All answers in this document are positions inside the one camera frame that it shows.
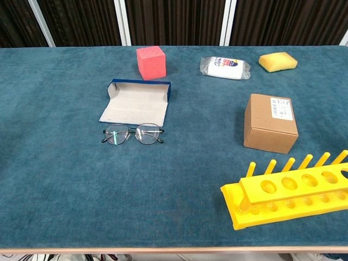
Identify metal frame eyeglasses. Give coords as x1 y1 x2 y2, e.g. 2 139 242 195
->
101 123 166 146

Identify blue glasses case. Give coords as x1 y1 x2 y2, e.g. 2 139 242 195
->
98 78 172 128

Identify brown cardboard box with label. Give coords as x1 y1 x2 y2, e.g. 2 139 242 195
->
243 93 300 155

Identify red foam cube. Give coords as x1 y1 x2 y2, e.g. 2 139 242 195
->
136 46 167 81

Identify white packet in clear wrap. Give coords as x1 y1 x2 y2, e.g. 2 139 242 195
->
200 56 251 80

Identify teal felt table cover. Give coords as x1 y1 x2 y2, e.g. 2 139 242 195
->
0 45 348 248

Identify yellow sponge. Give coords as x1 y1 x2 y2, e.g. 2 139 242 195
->
258 51 298 73

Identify yellow plastic test tube rack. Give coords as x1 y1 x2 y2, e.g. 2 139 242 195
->
220 149 348 231

